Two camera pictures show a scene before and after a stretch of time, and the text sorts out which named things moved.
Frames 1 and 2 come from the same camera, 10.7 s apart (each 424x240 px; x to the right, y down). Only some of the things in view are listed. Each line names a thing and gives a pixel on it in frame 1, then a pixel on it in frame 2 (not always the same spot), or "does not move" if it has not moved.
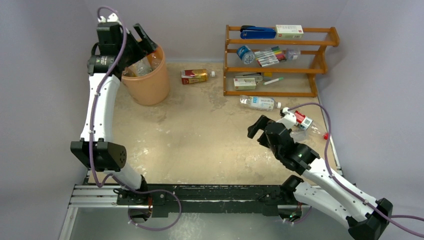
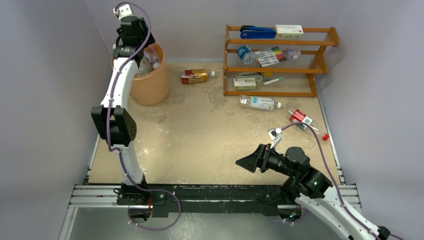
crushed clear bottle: x=142 y=68 does not move
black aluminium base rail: x=166 y=199 does not move
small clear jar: x=292 y=54 does not move
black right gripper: x=266 y=131 to x=262 y=158
